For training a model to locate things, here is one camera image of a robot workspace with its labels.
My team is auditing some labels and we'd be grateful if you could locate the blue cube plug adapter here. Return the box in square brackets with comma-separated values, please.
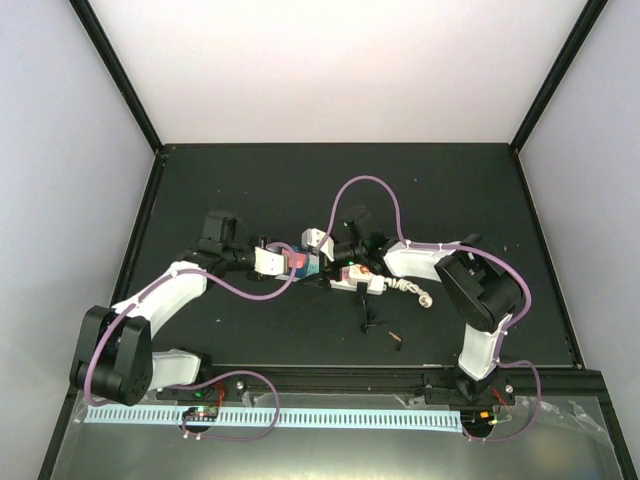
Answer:
[293, 246, 322, 281]

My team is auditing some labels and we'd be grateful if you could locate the pink plug adapter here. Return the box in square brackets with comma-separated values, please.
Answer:
[287, 251, 309, 275]

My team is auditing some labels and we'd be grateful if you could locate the white power strip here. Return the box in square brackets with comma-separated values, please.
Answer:
[305, 264, 386, 295]

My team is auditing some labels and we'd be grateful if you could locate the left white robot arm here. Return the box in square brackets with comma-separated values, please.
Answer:
[70, 212, 295, 407]

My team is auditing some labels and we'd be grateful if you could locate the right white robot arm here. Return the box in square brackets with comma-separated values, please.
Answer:
[296, 209, 532, 403]

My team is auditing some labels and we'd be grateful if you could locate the white plug with red print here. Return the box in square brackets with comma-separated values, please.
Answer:
[346, 264, 373, 284]

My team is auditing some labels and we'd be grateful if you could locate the small brown debris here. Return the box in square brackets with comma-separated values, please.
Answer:
[388, 331, 403, 353]

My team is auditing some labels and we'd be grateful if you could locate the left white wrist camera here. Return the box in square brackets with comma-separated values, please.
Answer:
[253, 246, 294, 277]

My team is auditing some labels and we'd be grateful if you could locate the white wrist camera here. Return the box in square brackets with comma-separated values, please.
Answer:
[301, 228, 335, 261]
[253, 246, 294, 277]

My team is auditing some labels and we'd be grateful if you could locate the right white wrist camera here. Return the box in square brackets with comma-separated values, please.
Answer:
[301, 228, 335, 261]

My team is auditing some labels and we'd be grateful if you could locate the black cable tie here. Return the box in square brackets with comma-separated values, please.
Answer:
[356, 283, 380, 334]

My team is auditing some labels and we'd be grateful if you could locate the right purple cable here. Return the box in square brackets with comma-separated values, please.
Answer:
[319, 174, 542, 445]

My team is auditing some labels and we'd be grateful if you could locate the white coiled power cord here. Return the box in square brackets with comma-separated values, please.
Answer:
[383, 276, 435, 309]

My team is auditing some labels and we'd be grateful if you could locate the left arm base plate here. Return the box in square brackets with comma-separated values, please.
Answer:
[156, 374, 247, 405]

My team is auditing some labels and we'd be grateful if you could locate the light blue slotted cable duct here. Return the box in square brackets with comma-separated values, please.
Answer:
[84, 405, 463, 433]

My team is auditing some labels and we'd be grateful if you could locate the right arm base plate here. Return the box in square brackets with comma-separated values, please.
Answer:
[421, 369, 513, 406]

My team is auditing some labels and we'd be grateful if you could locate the black aluminium front rail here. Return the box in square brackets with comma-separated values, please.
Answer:
[160, 365, 606, 405]

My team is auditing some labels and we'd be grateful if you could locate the left black frame post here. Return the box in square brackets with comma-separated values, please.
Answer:
[69, 0, 163, 154]

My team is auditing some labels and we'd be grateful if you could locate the black frame post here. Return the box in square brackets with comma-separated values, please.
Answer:
[509, 0, 609, 153]
[69, 0, 163, 154]

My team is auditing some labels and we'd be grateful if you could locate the right black frame post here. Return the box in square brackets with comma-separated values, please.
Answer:
[509, 0, 609, 153]

